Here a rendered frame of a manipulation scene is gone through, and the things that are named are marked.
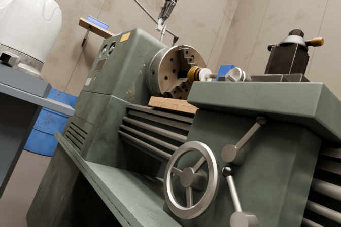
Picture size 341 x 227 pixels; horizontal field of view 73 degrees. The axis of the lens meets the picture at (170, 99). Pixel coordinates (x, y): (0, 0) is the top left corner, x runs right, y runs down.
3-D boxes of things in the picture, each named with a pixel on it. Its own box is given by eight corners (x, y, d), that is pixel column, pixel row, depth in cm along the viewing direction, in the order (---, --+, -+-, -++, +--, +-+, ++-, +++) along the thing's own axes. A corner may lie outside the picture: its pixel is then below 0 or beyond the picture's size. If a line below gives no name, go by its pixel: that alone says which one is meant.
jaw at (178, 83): (179, 84, 118) (165, 100, 113) (174, 76, 116) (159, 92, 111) (194, 84, 109) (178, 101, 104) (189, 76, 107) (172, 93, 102)
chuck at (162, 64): (137, 84, 111) (168, 34, 119) (179, 116, 127) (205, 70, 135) (146, 84, 104) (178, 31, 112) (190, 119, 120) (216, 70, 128)
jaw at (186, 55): (176, 71, 116) (173, 47, 114) (184, 70, 119) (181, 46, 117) (190, 70, 107) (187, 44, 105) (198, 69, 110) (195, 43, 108)
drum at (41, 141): (58, 150, 358) (80, 98, 371) (62, 160, 309) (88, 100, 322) (16, 139, 328) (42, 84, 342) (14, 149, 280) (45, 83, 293)
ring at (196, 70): (188, 63, 109) (200, 62, 102) (201, 71, 115) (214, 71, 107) (181, 81, 108) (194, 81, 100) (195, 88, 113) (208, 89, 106)
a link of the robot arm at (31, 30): (0, 42, 65) (34, -24, 69) (-19, 39, 76) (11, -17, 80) (53, 67, 78) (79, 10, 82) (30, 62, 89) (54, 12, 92)
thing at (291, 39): (271, 44, 67) (274, 35, 67) (284, 57, 71) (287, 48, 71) (300, 40, 60) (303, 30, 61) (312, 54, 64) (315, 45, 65)
